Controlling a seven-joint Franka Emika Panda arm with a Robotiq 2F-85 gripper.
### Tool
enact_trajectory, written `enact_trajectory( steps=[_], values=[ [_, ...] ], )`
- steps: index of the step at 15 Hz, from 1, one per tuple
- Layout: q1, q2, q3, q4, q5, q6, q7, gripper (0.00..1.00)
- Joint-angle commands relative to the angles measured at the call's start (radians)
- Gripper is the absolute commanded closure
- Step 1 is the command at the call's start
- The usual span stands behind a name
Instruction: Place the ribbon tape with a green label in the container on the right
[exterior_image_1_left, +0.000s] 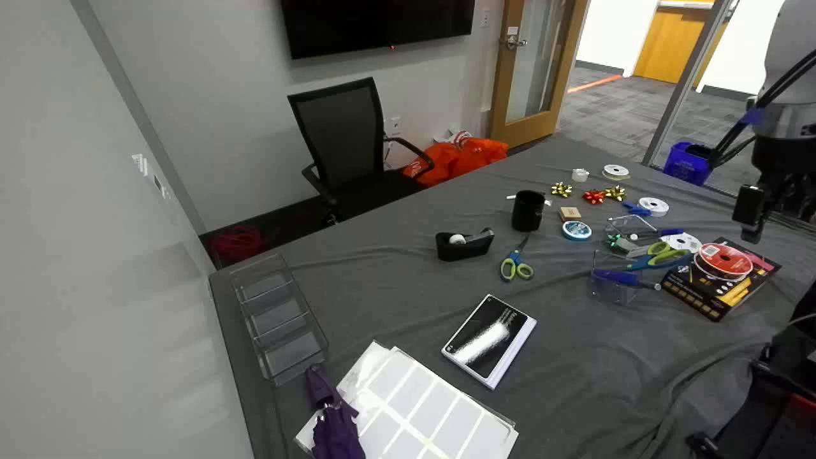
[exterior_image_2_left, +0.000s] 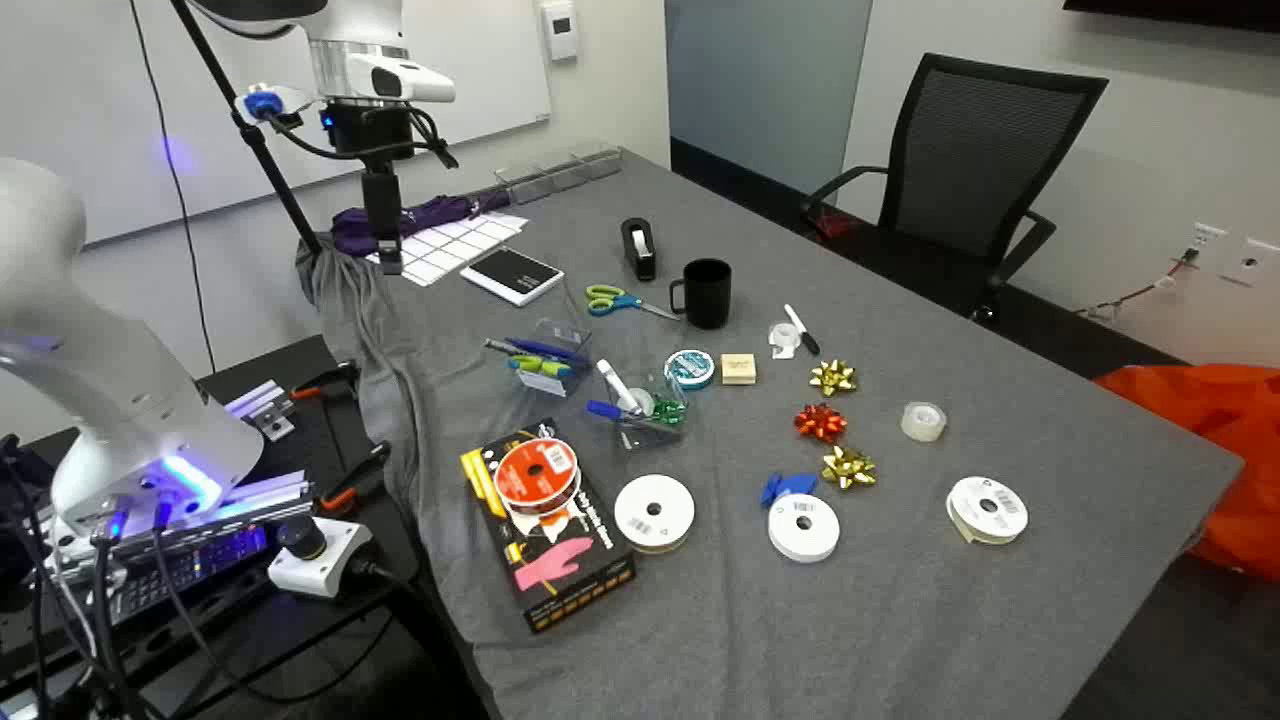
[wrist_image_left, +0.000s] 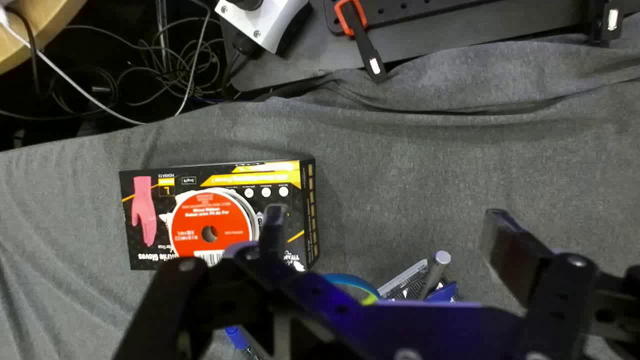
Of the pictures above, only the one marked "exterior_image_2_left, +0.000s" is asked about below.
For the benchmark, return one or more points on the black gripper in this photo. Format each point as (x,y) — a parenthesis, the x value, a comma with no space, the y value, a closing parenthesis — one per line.
(382,193)

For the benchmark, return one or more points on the ribbon spool with green label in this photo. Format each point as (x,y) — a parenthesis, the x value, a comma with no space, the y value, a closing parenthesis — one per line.
(690,371)

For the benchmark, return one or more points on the clear plastic container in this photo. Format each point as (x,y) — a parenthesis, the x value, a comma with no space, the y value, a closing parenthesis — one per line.
(655,424)
(546,372)

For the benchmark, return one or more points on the black tape dispenser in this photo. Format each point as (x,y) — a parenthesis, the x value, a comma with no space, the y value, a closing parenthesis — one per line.
(641,244)

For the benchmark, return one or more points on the orange ribbon spool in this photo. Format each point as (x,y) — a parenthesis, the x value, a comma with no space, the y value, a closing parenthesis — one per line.
(538,470)

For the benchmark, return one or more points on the white ribbon spool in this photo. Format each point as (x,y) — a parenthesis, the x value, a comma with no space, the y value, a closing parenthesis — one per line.
(984,508)
(801,529)
(655,513)

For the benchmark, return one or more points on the black notebook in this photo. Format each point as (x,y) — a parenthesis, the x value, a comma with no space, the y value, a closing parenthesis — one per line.
(509,279)

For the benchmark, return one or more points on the yellow flat item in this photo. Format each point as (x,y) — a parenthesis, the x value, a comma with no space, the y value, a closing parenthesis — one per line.
(480,481)

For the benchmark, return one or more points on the white marker pen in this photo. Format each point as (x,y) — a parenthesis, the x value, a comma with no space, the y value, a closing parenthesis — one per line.
(612,385)

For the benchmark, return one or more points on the black mug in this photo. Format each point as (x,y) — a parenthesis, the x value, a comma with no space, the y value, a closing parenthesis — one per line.
(705,299)

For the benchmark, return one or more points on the whiteboard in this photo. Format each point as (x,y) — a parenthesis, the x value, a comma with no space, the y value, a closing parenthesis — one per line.
(81,107)

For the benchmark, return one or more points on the small beige box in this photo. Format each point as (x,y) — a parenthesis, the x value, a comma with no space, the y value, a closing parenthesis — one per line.
(737,371)

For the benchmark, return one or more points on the black printed flat box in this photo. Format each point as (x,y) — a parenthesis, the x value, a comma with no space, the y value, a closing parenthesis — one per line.
(574,592)

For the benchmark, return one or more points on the small clear plastic piece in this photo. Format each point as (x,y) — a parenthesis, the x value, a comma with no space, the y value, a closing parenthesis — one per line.
(781,341)

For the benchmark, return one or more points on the black robot cart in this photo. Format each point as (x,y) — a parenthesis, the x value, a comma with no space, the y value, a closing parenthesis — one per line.
(267,647)

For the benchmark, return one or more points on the black marker pen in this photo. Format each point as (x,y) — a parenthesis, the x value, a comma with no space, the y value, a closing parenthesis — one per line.
(801,324)

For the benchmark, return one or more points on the blue gift bow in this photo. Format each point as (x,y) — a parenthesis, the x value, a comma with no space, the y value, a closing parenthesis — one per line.
(786,486)

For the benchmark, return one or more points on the gold gift bow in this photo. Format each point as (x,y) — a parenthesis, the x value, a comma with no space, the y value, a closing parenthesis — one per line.
(832,378)
(850,470)

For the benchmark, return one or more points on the red gift bow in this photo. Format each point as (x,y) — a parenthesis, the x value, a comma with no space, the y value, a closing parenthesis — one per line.
(820,423)

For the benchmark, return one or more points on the small white lid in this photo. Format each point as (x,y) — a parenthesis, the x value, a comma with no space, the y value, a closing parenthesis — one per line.
(920,423)

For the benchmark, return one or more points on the black mesh office chair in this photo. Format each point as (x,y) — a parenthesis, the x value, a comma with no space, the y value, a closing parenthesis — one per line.
(982,146)

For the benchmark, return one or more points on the grey table cloth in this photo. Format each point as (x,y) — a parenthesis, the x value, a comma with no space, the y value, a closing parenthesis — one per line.
(935,600)

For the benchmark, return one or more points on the orange plastic bag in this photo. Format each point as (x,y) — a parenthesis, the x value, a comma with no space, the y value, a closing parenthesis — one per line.
(1224,413)

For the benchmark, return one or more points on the white wall thermostat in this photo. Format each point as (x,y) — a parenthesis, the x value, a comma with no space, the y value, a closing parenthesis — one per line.
(560,25)

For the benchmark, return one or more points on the black wall television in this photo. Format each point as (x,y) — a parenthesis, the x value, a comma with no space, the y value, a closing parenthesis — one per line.
(1175,9)

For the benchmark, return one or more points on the white wall outlet plate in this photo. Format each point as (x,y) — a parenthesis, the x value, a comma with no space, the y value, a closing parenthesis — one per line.
(1243,255)

